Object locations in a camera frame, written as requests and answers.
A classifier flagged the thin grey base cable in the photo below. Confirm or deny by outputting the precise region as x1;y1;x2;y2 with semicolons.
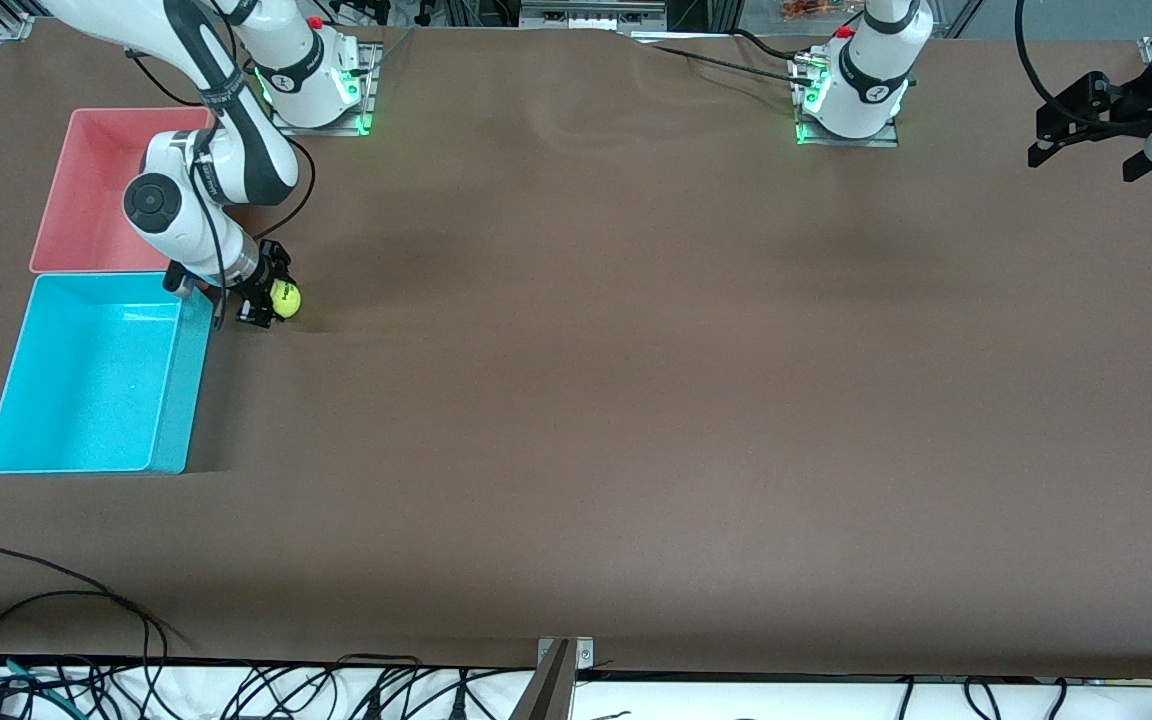
368;25;419;79

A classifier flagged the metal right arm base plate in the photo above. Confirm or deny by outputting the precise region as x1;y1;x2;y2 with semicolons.
266;40;380;138

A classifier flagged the black cable on table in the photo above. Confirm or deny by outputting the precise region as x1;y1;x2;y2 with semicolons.
0;545;195;663

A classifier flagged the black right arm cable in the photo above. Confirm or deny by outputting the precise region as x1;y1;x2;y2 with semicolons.
124;45;317;241

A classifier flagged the short black base cable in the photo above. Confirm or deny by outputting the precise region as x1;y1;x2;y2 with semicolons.
731;28;807;66

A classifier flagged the long black base cable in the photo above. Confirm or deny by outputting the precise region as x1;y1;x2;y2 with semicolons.
631;38;817;86

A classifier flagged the aluminium frame profile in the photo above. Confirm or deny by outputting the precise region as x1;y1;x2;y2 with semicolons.
518;0;670;31

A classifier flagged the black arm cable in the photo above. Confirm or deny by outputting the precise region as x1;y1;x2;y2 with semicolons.
1013;0;1097;127
124;45;317;241

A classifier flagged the dark grey mount bar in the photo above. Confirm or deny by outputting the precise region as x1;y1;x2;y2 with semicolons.
508;640;579;720

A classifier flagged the pink plastic bin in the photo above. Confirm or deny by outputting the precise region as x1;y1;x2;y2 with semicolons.
29;108;227;291

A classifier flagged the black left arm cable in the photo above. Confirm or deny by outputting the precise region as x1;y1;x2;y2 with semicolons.
1013;0;1097;127

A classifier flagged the teal cable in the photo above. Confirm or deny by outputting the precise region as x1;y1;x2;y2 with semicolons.
0;650;72;719

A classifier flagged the blue plastic bin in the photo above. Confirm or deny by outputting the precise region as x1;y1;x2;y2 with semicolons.
0;271;215;475

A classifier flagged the brown table cover sheet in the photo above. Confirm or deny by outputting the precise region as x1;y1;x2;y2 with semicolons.
0;18;1152;681

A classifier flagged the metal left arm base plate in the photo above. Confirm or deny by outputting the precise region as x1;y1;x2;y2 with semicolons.
793;55;903;149

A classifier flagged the small metal bracket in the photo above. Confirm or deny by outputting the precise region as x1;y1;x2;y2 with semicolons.
536;636;596;673

